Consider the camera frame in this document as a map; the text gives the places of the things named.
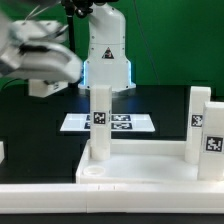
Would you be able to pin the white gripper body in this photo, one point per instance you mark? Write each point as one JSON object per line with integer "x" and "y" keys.
{"x": 32, "y": 49}

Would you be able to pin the white desk top tray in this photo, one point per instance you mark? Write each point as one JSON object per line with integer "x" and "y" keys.
{"x": 140, "y": 162}

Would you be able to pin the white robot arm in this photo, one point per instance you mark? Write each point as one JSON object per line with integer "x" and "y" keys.
{"x": 107, "y": 63}

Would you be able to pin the white left obstacle block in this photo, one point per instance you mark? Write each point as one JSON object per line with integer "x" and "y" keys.
{"x": 2, "y": 154}

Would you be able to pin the white front obstacle bar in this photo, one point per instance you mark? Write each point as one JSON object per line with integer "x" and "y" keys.
{"x": 107, "y": 198}

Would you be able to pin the marker tag base plate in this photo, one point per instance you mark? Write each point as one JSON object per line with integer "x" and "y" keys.
{"x": 119, "y": 123}

